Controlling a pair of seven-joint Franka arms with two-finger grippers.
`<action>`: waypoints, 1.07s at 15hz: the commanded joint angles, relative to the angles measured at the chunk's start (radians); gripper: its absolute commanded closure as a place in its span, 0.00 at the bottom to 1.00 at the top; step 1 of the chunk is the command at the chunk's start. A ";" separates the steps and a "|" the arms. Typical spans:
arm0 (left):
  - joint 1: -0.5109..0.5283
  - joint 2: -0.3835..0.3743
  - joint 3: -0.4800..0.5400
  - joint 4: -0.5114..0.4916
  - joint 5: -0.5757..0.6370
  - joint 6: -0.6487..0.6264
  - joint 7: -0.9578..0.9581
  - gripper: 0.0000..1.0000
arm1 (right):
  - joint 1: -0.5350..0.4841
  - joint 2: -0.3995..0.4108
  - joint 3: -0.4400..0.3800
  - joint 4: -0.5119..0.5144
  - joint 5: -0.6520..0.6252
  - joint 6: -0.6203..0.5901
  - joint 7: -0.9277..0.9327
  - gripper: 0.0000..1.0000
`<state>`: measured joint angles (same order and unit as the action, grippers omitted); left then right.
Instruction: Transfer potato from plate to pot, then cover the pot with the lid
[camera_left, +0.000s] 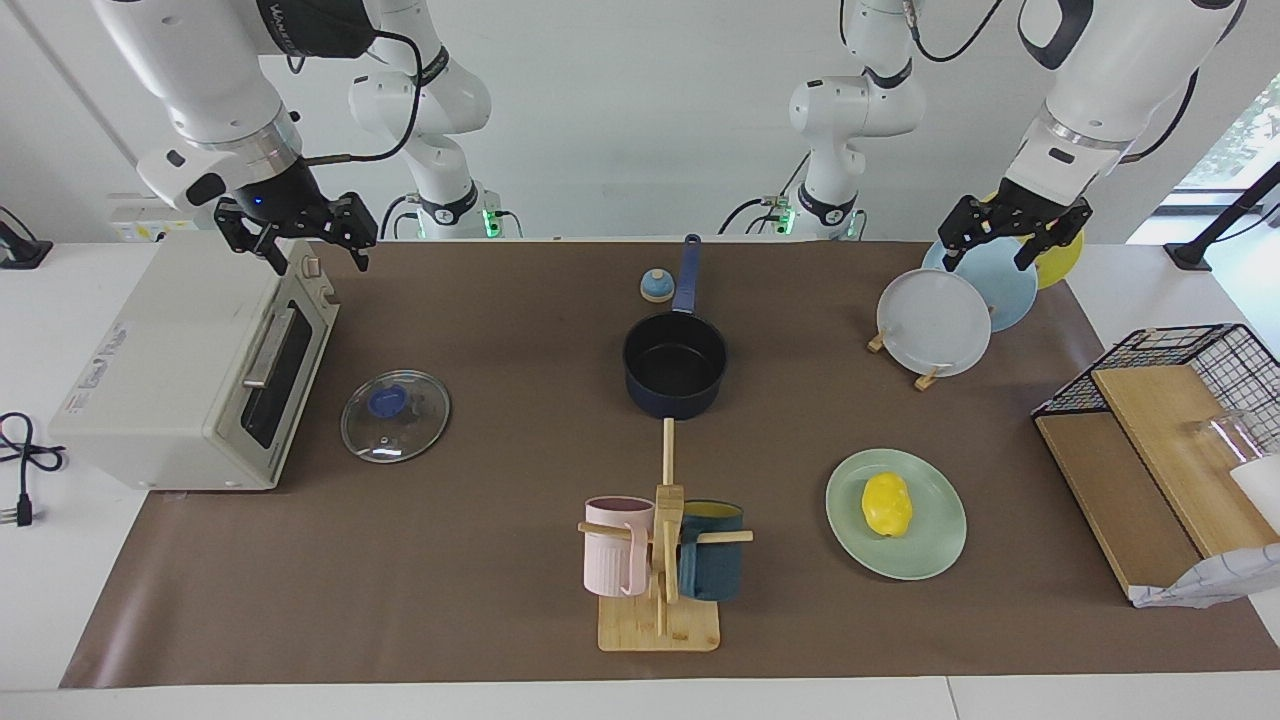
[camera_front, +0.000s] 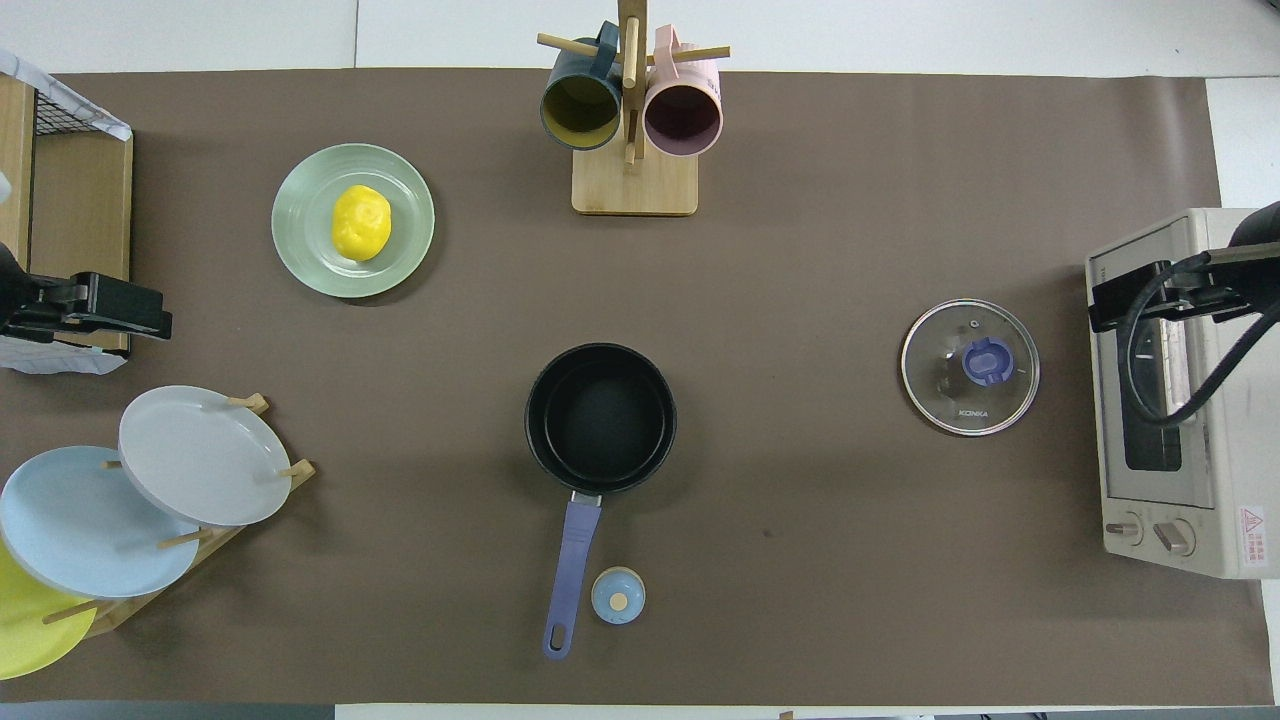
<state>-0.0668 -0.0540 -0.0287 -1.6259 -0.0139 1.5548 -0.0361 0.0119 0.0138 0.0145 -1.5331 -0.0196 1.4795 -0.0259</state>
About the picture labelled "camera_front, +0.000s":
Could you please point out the dark teal mug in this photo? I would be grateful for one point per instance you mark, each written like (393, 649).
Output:
(580, 105)

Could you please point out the pink ribbed mug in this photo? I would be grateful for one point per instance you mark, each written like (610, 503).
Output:
(683, 115)

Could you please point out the glass lid with blue knob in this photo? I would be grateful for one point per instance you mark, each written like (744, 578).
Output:
(940, 365)

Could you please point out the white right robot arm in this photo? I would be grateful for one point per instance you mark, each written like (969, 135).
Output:
(1262, 225)

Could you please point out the white plastic bag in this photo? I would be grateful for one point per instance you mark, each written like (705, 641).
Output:
(70, 100)

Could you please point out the wooden mug tree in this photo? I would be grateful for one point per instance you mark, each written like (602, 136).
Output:
(635, 190)

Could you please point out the brown table mat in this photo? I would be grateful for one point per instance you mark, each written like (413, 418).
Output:
(800, 250)

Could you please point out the white crumpled paper sheet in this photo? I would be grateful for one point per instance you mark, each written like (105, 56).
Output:
(60, 358)

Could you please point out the light blue plate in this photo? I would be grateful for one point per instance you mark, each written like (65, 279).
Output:
(80, 530)

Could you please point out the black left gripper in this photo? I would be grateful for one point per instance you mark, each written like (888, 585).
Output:
(45, 310)

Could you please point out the yellow pepper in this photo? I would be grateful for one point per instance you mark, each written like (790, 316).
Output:
(360, 222)

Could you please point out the wooden plate rack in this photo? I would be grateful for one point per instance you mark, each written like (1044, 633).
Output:
(120, 610)

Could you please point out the grey plate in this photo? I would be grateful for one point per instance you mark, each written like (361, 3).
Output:
(200, 455)

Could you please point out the pale green plate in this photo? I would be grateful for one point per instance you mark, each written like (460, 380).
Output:
(405, 190)

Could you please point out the yellow plate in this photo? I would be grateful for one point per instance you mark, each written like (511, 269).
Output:
(30, 630)

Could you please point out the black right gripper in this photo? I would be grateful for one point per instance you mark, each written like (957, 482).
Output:
(1210, 295)

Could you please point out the beige toaster oven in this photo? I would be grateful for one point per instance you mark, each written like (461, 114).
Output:
(1240, 420)

